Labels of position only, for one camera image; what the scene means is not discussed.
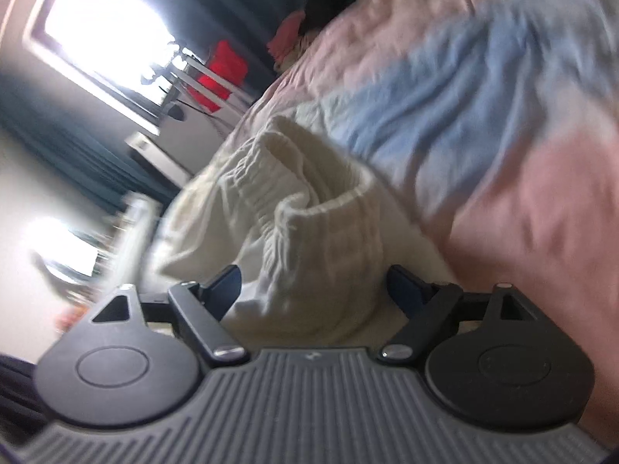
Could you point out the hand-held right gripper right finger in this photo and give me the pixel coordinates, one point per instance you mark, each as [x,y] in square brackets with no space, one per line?
[406,290]

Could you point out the black and white chair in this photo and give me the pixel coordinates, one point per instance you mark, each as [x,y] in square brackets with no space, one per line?
[154,154]

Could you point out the pink cloth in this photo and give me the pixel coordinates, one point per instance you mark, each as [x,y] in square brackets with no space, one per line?
[287,34]

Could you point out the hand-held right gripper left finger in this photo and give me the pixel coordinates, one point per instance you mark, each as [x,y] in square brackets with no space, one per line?
[227,290]

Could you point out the window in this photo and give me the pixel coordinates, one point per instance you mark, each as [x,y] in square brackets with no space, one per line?
[106,24]

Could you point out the red cloth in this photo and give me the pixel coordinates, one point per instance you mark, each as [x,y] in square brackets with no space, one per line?
[227,65]

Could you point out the dark cloth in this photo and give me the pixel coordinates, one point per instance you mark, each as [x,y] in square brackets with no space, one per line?
[14,396]

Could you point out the black clothes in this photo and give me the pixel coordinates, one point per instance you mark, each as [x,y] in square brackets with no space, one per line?
[333,5]

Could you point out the white dressing desk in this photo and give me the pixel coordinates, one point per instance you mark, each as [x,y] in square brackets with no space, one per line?
[135,232]

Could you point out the vanity mirror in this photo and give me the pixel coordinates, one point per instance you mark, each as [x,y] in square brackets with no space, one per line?
[67,251]

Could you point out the garment steamer stand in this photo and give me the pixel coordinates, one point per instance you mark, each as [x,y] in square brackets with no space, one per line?
[208,84]

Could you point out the pink and blue blanket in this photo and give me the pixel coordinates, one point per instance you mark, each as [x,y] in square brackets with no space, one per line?
[483,106]

